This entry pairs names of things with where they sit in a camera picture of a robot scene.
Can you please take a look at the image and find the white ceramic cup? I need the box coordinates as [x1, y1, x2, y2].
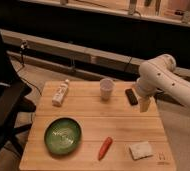
[100, 78, 114, 100]

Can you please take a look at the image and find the white plastic bottle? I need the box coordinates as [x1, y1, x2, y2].
[52, 79, 70, 107]

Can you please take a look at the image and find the green ceramic bowl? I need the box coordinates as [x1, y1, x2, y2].
[44, 117, 82, 155]

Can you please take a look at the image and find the black cable on floor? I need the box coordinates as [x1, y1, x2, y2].
[8, 39, 43, 96]

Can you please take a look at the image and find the black office chair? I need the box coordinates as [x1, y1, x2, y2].
[0, 35, 36, 155]

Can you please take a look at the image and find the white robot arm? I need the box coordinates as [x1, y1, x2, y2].
[135, 54, 190, 109]

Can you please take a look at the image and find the beige sponge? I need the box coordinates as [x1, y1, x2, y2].
[129, 141, 153, 160]

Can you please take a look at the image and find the orange carrot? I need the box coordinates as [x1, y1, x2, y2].
[98, 137, 113, 160]

